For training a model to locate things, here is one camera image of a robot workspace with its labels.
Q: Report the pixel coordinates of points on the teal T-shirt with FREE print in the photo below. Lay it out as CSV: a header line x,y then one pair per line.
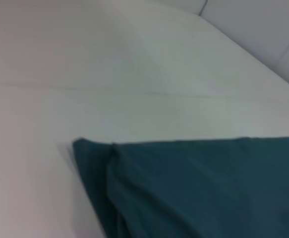
x,y
196,188

